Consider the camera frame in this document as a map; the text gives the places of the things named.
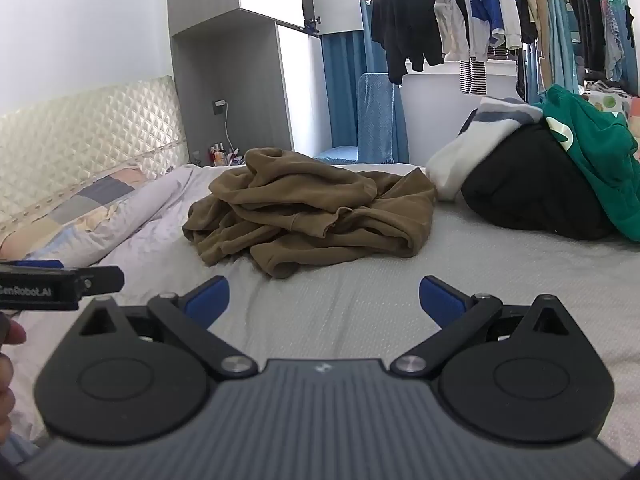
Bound white charger cable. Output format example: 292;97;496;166
222;102;242;155

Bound small bottles on nightstand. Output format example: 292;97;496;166
207;143;247;167

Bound floral cloth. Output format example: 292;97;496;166
581;80;640;122

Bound black hanging garment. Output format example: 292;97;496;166
567;0;608;73

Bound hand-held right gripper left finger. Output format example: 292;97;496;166
75;276;258;380

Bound person's left hand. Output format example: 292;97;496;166
0;310;27;436

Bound grey wardrobe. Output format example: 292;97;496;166
166;0;363;167

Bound brown hoodie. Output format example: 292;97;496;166
182;147;440;280

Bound blue covered chair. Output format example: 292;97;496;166
314;72;402;165

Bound grey patterned hanging garment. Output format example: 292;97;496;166
602;0;627;82

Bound cream quilted headboard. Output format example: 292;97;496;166
0;75;190;242

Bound green hoodie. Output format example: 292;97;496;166
536;85;640;243

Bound blue white hanging jacket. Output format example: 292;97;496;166
467;0;523;61

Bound black hanging jacket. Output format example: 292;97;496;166
371;0;446;86

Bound white grey hanging shirt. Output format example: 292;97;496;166
430;0;476;63

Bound beige hanging garment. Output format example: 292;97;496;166
515;0;552;47

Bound patchwork lilac pillow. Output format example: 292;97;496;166
0;164;211;267

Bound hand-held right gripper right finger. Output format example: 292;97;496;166
390;275;573;378

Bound blue curtain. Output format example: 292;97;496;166
320;0;412;163

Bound bed with white dotted sheet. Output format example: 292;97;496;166
0;161;640;466

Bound striped black white garment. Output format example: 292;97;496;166
459;57;489;96

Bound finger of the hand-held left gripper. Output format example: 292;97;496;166
72;266;125;296
0;259;65;271

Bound white grey garment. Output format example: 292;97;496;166
425;96;544;202

